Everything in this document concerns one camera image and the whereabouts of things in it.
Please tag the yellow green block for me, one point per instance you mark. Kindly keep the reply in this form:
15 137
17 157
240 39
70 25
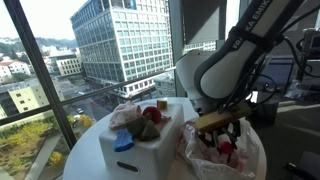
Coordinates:
162 104

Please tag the white plastic shopping bag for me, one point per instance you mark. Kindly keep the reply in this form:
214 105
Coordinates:
206 162

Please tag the metal window railing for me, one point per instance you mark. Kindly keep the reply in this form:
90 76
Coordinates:
18 117

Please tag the red plush ball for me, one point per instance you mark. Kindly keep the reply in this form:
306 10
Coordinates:
226 147

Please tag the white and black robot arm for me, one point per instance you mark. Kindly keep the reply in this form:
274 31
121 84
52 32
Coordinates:
217 83

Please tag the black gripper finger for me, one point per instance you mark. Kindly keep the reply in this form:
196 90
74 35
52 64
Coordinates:
216 141
231 137

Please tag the black equipment stand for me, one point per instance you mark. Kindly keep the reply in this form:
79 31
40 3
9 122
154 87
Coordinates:
284 74

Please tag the blue sponge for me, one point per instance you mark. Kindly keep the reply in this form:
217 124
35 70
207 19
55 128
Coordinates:
124 141

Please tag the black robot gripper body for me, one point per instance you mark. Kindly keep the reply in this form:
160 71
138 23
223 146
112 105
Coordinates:
207 138

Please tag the round white table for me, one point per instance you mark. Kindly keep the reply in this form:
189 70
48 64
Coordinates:
86 161

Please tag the white plastic basket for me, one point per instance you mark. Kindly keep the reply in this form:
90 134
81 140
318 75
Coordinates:
149 160

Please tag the dark green bean bag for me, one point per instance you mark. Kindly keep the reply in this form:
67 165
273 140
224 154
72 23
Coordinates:
143 128

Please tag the pink cloth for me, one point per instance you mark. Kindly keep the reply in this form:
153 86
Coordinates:
124 113

